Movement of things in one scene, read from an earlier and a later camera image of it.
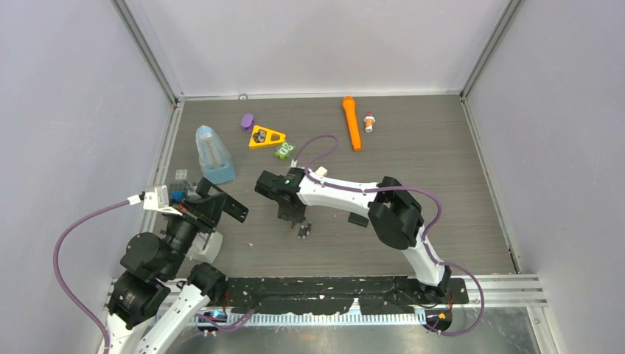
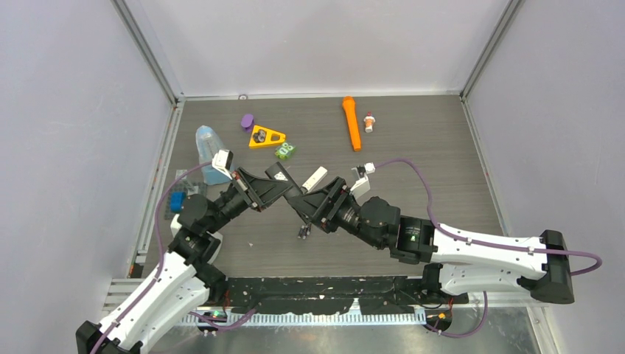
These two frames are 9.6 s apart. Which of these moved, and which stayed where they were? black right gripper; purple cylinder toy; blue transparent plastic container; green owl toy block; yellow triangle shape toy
Moved: black right gripper
Stayed: yellow triangle shape toy; green owl toy block; blue transparent plastic container; purple cylinder toy
